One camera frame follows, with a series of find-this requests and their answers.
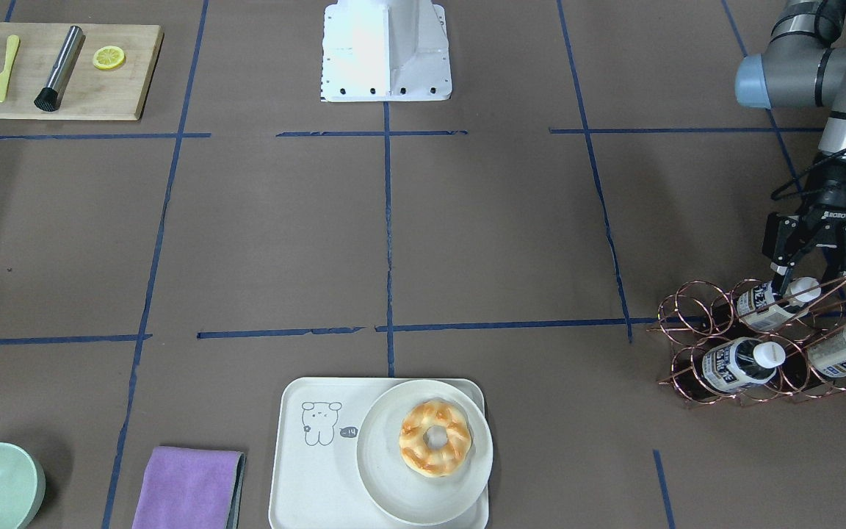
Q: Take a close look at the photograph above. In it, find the wooden cutting board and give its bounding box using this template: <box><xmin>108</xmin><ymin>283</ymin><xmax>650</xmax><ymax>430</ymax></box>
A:
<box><xmin>0</xmin><ymin>21</ymin><xmax>164</xmax><ymax>120</ymax></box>

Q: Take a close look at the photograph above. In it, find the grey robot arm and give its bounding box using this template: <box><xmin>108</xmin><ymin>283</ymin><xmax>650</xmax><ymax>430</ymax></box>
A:
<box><xmin>734</xmin><ymin>1</ymin><xmax>846</xmax><ymax>292</ymax></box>

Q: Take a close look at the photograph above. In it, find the yellow plastic knife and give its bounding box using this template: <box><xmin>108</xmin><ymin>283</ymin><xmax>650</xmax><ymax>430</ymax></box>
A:
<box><xmin>0</xmin><ymin>35</ymin><xmax>21</xmax><ymax>103</ymax></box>

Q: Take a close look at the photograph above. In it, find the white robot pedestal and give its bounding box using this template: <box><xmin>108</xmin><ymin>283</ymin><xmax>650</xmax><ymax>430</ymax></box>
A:
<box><xmin>320</xmin><ymin>1</ymin><xmax>453</xmax><ymax>103</ymax></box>

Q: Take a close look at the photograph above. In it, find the cream round plate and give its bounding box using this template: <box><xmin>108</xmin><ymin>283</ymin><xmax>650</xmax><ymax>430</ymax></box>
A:
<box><xmin>357</xmin><ymin>379</ymin><xmax>494</xmax><ymax>527</ymax></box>

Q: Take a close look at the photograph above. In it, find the copper wire bottle rack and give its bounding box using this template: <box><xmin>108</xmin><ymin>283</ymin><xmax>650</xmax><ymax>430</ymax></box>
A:
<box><xmin>649</xmin><ymin>276</ymin><xmax>846</xmax><ymax>409</ymax></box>

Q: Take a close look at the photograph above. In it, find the purple folded cloth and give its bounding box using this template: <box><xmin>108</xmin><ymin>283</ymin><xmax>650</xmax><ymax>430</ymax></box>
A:
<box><xmin>132</xmin><ymin>446</ymin><xmax>246</xmax><ymax>528</ymax></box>

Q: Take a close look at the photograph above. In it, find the lemon slice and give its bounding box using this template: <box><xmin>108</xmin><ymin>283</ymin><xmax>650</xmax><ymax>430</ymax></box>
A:
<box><xmin>92</xmin><ymin>45</ymin><xmax>126</xmax><ymax>71</ymax></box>

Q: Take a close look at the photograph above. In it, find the glazed ring donut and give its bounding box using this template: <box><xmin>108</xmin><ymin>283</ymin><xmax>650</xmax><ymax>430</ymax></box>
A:
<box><xmin>397</xmin><ymin>400</ymin><xmax>473</xmax><ymax>478</ymax></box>

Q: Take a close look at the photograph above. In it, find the steel muddler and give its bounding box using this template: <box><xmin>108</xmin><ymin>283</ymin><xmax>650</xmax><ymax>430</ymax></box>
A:
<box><xmin>34</xmin><ymin>26</ymin><xmax>85</xmax><ymax>112</ymax></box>

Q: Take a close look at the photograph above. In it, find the cream rectangular tray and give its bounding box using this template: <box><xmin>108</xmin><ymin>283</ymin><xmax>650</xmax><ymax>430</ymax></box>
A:
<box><xmin>269</xmin><ymin>376</ymin><xmax>490</xmax><ymax>528</ymax></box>

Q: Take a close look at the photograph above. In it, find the dark tea bottle top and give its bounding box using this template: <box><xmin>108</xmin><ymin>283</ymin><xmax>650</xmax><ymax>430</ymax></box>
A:
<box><xmin>696</xmin><ymin>277</ymin><xmax>822</xmax><ymax>339</ymax></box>

